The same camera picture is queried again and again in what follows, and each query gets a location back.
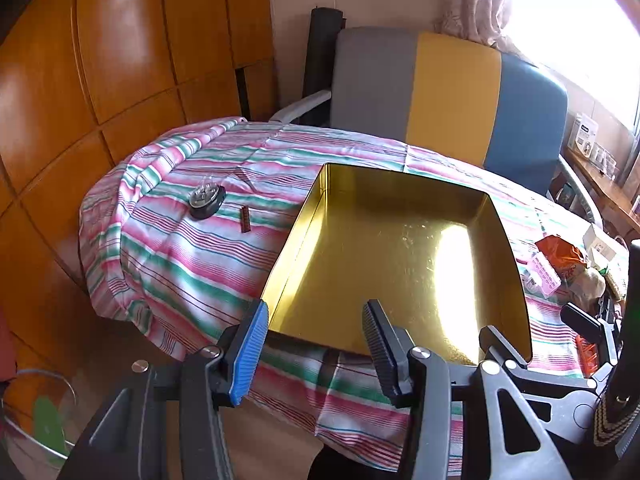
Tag orange silver snack packet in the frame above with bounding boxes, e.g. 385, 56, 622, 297
535, 235, 587, 282

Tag beige floral curtain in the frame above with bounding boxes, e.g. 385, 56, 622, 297
434, 0, 526, 56

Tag wooden wardrobe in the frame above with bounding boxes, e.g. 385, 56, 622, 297
0, 0, 281, 361

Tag white carton box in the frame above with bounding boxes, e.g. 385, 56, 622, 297
582, 224, 627, 266

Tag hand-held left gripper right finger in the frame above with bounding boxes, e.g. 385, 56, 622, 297
362, 299, 573, 480

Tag wooden side desk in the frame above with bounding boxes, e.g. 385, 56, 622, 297
565, 145, 640, 241

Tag striped cloth covered desktop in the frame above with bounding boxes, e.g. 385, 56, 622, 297
80, 117, 631, 476

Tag pink plastic packet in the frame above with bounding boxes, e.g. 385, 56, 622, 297
520, 250, 562, 296

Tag maroon gold tin box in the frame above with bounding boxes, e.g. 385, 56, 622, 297
261, 162, 532, 366

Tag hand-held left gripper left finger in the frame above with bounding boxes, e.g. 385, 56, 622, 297
57, 299, 269, 480

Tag black round dish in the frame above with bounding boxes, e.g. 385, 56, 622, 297
189, 183, 226, 220

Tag grey yellow blue chair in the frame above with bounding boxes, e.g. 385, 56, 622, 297
270, 26, 608, 231

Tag clear plastic bin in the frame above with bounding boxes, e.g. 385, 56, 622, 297
0, 370, 81, 467

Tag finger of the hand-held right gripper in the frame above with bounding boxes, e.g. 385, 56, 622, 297
560, 302, 624, 377
479, 326, 600, 397

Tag row of small white cups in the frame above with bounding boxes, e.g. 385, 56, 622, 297
591, 142, 621, 181

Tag white printed box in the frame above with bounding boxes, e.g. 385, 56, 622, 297
570, 114, 599, 157

